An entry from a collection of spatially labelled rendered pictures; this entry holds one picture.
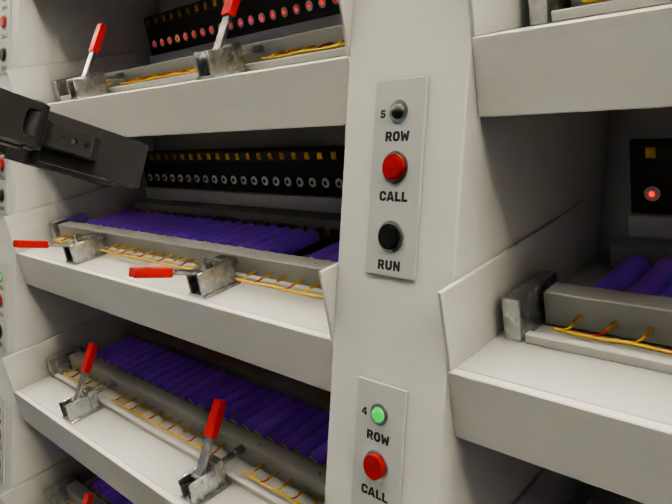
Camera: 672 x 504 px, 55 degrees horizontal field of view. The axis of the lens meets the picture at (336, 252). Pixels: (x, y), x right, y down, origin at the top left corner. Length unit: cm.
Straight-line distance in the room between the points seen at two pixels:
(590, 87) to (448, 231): 11
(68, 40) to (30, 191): 22
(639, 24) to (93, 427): 69
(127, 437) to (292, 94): 45
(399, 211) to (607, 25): 15
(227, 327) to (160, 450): 23
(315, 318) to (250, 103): 18
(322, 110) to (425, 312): 17
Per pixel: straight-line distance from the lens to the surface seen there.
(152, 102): 65
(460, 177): 38
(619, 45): 35
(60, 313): 100
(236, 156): 79
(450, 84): 39
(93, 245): 82
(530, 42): 37
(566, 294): 42
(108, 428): 81
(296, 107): 49
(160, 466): 71
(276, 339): 50
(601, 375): 38
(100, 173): 43
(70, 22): 101
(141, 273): 55
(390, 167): 40
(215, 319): 56
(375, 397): 42
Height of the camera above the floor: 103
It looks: 5 degrees down
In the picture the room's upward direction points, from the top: 3 degrees clockwise
